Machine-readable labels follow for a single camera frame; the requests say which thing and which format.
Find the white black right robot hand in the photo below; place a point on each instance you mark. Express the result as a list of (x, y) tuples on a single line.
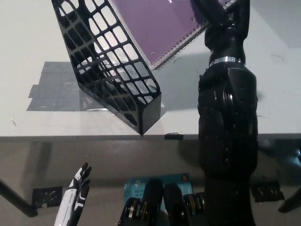
[(228, 40)]

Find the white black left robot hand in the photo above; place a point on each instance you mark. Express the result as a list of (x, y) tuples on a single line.
[(75, 195)]

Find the purple spiral notebook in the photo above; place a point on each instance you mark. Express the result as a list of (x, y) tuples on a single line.
[(160, 30)]

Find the black mesh magazine stand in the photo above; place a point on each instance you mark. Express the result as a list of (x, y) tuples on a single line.
[(151, 110)]

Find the black floor tape patch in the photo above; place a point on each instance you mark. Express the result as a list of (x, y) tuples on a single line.
[(47, 196), (268, 191)]

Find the black table leg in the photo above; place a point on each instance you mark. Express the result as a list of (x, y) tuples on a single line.
[(18, 201), (290, 202)]

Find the small black tape strip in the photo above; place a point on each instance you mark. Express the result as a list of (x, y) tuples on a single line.
[(174, 135)]

